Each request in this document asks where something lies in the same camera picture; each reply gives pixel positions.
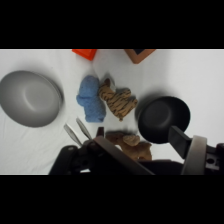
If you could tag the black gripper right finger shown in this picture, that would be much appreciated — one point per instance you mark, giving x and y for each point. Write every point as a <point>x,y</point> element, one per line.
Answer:
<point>196,156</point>

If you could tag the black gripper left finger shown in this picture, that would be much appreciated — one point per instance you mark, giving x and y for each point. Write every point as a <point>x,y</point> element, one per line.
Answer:
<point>116,153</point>

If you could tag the red cube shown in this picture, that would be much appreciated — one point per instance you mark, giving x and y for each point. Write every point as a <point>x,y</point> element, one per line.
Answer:
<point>85,53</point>

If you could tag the black bowl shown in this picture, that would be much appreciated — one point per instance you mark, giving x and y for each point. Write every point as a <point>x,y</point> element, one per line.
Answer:
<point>163,118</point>

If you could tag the grey bowl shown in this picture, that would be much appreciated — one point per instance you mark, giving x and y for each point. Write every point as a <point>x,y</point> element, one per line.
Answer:
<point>30,98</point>

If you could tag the brown plush toy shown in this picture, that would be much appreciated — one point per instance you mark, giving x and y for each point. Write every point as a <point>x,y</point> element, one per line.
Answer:
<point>133,145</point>

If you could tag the metal tongs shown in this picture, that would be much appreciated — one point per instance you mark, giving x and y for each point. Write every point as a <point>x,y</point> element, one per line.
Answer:
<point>75,131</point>

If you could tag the tiger striped plush toy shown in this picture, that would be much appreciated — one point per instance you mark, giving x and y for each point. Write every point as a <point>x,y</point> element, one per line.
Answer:
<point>118,101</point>

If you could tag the blue plush toy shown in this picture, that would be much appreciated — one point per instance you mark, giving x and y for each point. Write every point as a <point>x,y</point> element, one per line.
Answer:
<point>90,98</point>

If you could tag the wooden block with dark top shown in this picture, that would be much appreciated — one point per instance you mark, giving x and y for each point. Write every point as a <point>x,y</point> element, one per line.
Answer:
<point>140,55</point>

